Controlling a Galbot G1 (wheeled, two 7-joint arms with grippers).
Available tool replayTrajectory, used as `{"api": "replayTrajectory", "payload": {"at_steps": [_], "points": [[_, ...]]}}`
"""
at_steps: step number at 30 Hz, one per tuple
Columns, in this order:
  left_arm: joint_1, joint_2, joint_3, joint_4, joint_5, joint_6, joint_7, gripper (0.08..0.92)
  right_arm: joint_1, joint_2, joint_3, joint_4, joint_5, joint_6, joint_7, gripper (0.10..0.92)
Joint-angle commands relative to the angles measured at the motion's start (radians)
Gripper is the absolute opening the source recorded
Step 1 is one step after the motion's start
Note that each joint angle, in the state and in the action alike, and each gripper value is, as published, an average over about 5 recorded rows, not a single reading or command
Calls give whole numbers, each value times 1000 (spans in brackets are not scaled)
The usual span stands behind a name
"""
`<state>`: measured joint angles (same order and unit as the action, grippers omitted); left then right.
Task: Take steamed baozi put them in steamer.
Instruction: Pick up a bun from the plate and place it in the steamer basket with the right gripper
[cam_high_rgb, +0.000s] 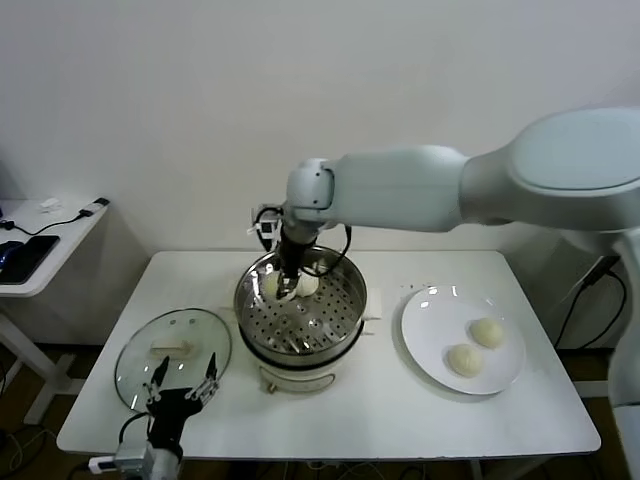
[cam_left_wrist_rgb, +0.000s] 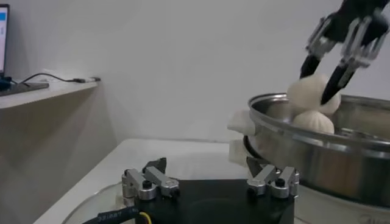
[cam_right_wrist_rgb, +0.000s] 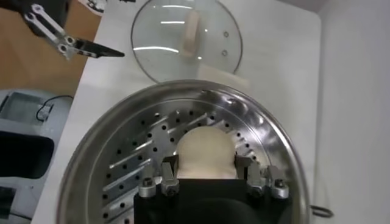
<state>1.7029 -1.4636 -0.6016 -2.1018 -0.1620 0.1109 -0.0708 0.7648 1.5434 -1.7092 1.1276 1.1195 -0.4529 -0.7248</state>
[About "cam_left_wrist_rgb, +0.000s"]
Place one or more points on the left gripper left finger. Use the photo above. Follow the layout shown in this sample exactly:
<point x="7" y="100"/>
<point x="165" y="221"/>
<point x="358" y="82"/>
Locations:
<point x="158" y="179"/>

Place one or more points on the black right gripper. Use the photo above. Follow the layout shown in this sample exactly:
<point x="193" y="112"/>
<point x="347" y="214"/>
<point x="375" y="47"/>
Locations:
<point x="350" y="18"/>

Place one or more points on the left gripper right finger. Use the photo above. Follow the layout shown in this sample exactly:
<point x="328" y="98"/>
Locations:
<point x="265" y="176"/>

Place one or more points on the white steamed baozi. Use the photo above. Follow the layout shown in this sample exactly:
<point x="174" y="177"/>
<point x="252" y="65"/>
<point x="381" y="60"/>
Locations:
<point x="304" y="94"/>
<point x="314" y="123"/>

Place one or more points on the round glass pot lid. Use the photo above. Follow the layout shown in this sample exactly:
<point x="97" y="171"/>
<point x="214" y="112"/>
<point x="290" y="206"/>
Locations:
<point x="100" y="207"/>

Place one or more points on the steel steamer basket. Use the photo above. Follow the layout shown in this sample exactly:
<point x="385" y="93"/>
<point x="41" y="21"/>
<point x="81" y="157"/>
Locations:
<point x="335" y="164"/>

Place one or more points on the cream electric cooker base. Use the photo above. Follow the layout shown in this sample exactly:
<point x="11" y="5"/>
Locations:
<point x="320" y="211"/>

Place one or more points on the white side desk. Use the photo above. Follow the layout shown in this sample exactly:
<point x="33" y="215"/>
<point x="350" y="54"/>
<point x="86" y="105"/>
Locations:
<point x="61" y="94"/>

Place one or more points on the black smartphone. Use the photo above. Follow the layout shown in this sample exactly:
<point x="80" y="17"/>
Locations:
<point x="24" y="89"/>

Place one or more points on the blue computer mouse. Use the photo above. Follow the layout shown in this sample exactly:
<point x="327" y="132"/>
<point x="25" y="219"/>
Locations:
<point x="4" y="85"/>

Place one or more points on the computer monitor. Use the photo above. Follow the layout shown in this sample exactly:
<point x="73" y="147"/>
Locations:
<point x="3" y="36"/>

